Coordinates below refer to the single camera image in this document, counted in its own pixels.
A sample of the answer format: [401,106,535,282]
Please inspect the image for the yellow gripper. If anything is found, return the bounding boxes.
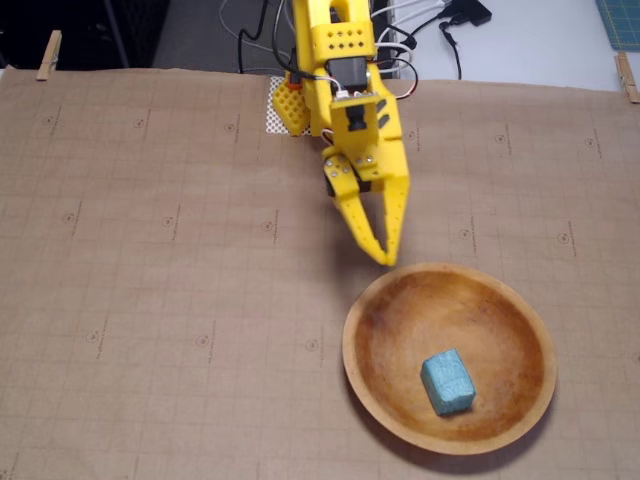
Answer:
[321,132,413,267]

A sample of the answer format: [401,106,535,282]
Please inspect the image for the blue block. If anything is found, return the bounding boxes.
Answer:
[420,347,477,418]

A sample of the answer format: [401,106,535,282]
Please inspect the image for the yellow robot base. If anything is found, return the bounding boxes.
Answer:
[282,74,324,139]

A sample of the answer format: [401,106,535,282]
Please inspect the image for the round wooden bowl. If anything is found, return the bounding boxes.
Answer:
[342,262,559,456]

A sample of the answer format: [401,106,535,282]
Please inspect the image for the white perforated mesh pad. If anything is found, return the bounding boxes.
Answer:
[264,74,316,137]

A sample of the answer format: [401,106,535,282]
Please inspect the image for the black adapter box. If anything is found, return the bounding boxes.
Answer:
[439,0,494,27]

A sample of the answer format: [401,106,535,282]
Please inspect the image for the brown grid paper mat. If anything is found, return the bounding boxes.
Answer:
[0,64,640,480]

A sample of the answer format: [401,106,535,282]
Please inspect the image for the wooden clothespin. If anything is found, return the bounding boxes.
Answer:
[613,51,640,105]
[35,29,63,82]

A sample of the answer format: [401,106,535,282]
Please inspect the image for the green cutting mat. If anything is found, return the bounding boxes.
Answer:
[594,0,640,51]

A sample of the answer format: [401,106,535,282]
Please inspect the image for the black furniture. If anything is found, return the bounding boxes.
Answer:
[0,0,169,71]

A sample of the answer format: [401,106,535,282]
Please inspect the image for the red white black servo wire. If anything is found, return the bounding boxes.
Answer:
[372,42,420,100]

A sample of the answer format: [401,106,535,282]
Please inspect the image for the black plug cable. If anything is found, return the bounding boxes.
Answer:
[438,18,464,81]

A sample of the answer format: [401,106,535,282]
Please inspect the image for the black camera cable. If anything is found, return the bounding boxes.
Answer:
[237,0,321,84]

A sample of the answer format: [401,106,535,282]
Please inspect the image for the white cables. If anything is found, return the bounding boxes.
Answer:
[372,0,451,36]

